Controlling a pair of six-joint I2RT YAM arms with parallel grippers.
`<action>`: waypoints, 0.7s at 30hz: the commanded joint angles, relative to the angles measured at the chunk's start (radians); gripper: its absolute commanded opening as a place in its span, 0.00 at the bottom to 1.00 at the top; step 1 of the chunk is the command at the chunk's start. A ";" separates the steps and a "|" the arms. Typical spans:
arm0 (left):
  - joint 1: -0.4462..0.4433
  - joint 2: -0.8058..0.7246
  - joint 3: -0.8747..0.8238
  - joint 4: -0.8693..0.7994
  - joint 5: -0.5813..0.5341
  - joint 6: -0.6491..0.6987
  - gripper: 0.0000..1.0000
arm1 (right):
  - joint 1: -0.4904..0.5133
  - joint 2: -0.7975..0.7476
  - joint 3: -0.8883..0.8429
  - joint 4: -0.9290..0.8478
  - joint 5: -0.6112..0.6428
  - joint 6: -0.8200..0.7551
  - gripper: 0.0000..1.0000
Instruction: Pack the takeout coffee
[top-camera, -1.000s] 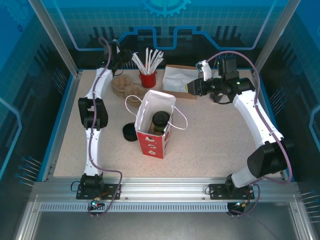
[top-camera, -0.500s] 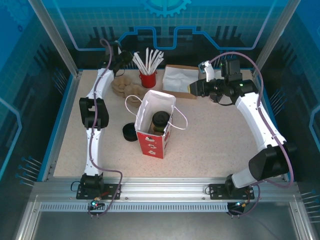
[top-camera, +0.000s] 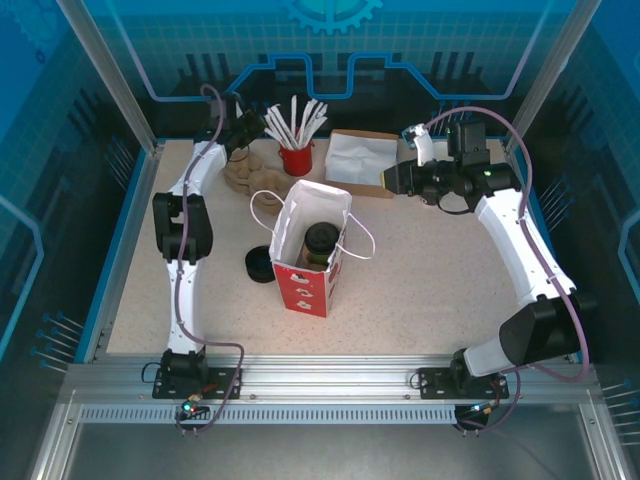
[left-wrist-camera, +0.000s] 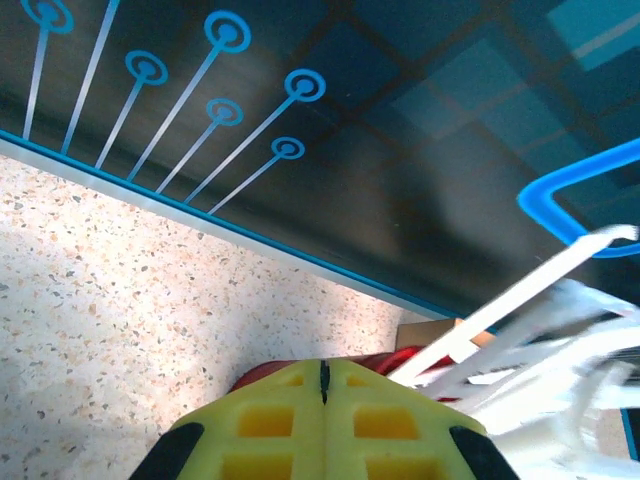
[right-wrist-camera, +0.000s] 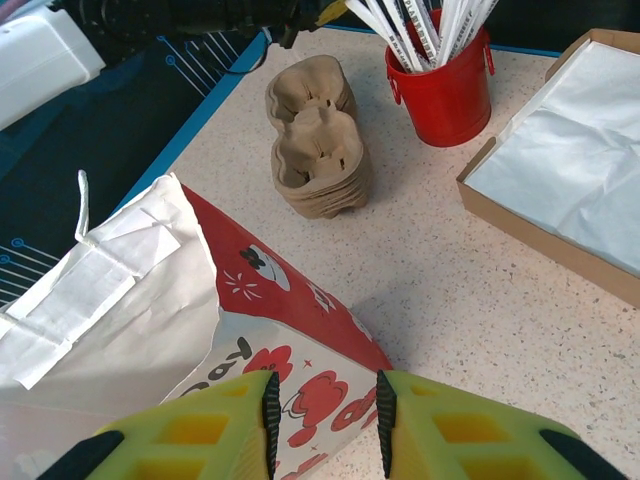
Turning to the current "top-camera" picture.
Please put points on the black cup lid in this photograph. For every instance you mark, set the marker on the black cup lid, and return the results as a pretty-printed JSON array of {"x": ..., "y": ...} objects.
[{"x": 324, "y": 236}]

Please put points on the red white paper gift bag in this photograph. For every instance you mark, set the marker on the red white paper gift bag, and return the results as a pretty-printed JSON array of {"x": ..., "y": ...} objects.
[{"x": 302, "y": 295}]

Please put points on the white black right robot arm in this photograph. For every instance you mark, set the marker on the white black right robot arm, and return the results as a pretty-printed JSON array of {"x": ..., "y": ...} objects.
[{"x": 520, "y": 250}]

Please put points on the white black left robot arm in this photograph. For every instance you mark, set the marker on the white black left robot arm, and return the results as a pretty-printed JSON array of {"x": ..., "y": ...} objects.
[{"x": 187, "y": 310}]

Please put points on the brown cardboard napkin box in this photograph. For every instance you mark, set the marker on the brown cardboard napkin box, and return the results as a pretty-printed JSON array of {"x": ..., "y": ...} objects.
[{"x": 365, "y": 191}]

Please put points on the stack of pulp cup carriers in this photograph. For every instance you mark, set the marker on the stack of pulp cup carriers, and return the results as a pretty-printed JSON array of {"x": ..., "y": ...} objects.
[{"x": 250, "y": 172}]

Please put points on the white paper napkins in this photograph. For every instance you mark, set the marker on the white paper napkins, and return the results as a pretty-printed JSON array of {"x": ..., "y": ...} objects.
[{"x": 360, "y": 160}]

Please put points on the red metal straw bucket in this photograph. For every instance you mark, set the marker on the red metal straw bucket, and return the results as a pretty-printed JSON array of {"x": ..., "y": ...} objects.
[{"x": 296, "y": 160}]

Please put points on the blue table side border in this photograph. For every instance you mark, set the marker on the blue table side border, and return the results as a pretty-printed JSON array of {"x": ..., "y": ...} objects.
[
  {"x": 542, "y": 225},
  {"x": 119, "y": 225}
]

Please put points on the stack of black cup lids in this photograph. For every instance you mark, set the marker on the stack of black cup lids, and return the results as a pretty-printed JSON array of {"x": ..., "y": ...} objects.
[{"x": 257, "y": 265}]

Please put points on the small LED circuit board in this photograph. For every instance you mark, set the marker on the small LED circuit board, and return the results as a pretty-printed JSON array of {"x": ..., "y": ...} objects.
[
  {"x": 190, "y": 407},
  {"x": 482, "y": 409}
]

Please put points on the grey metal lower shelf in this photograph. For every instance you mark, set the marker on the grey metal lower shelf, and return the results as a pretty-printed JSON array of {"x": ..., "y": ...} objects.
[{"x": 325, "y": 450}]

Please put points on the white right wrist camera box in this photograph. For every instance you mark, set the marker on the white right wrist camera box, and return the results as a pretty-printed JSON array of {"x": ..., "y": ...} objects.
[{"x": 417, "y": 135}]

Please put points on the aluminium frame post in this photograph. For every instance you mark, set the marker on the aluminium frame post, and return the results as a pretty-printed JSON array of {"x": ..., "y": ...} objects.
[
  {"x": 545, "y": 75},
  {"x": 112, "y": 75}
]

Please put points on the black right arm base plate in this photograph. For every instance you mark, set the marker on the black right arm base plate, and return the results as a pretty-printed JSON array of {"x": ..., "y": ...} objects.
[{"x": 430, "y": 382}]

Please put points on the aluminium front rail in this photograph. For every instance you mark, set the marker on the aluminium front rail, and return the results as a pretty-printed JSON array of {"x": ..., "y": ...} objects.
[{"x": 325, "y": 375}]

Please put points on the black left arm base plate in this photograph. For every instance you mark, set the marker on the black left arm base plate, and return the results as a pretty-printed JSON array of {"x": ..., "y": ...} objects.
[{"x": 225, "y": 385}]

